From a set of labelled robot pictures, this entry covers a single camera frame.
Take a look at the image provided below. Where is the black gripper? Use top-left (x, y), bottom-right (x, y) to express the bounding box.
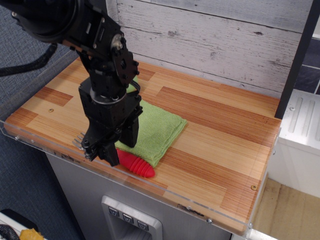
top-left (78, 78), bottom-right (143, 167)

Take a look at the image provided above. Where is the red handled metal fork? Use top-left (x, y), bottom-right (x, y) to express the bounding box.
top-left (71, 132), bottom-right (156, 179)

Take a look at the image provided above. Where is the green cloth napkin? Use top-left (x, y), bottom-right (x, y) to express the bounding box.
top-left (115, 100), bottom-right (187, 167)

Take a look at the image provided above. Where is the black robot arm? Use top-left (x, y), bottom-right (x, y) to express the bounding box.
top-left (0, 0), bottom-right (143, 166)

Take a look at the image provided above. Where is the green ball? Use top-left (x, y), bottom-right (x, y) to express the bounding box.
top-left (126, 75), bottom-right (139, 94)

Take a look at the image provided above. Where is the silver toy fridge cabinet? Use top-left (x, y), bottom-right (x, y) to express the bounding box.
top-left (47, 154), bottom-right (232, 240)

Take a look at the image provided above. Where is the yellow object bottom left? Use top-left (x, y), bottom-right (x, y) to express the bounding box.
top-left (19, 228), bottom-right (45, 240)

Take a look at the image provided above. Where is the white toy sink counter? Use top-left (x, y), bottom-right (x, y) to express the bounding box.
top-left (267, 89), bottom-right (320, 197)

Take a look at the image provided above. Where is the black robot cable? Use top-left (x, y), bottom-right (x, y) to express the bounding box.
top-left (0, 42), bottom-right (58, 78)

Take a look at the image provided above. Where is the black braided cable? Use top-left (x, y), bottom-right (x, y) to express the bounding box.
top-left (0, 224), bottom-right (20, 240)

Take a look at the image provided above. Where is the black right frame post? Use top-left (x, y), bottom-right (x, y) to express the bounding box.
top-left (274, 0), bottom-right (320, 120)

